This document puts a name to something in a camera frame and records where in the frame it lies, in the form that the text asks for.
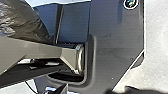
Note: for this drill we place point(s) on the round white-ringed base port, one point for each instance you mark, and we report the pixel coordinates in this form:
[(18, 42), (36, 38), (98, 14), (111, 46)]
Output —
[(130, 3)]

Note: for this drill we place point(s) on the dark grey robot torso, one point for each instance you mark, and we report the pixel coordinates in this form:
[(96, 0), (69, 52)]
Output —
[(33, 51)]

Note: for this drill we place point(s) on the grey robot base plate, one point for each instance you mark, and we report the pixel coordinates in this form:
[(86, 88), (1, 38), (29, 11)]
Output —
[(113, 43)]

